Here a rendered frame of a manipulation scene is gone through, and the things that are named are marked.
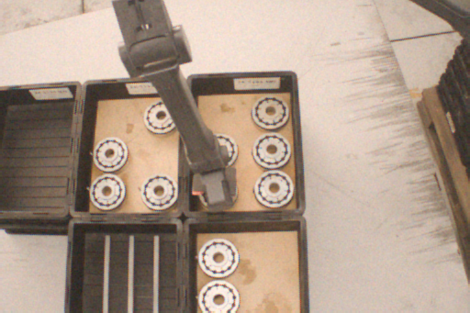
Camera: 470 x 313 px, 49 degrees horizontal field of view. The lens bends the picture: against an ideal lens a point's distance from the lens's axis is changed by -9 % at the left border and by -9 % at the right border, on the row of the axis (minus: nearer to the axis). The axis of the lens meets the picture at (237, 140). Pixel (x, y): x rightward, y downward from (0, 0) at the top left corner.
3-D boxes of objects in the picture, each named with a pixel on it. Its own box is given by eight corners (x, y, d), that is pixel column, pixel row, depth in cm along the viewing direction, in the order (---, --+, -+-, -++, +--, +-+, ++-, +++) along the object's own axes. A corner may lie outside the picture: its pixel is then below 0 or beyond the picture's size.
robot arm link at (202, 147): (179, 16, 87) (117, 33, 88) (183, 40, 84) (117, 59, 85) (230, 146, 124) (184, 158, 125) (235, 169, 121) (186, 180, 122)
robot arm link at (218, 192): (224, 141, 119) (185, 150, 120) (235, 192, 115) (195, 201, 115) (233, 160, 130) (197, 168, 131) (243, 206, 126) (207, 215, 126)
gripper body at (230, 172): (234, 195, 135) (234, 185, 128) (192, 192, 135) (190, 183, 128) (236, 170, 137) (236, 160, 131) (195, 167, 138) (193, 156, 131)
